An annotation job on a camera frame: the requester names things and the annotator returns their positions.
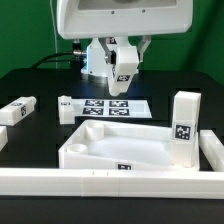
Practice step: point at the white fence rail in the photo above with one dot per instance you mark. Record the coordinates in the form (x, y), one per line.
(111, 183)
(213, 149)

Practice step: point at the white front fence rail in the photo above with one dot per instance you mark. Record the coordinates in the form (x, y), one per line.
(111, 183)

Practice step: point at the white U-shaped marker base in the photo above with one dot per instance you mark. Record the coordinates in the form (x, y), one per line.
(70, 108)

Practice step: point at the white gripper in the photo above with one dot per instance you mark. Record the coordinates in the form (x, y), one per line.
(80, 19)

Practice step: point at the white desk top tray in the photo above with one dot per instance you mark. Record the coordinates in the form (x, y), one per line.
(123, 146)

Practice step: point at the white right fence rail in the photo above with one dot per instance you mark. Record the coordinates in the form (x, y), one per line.
(213, 149)

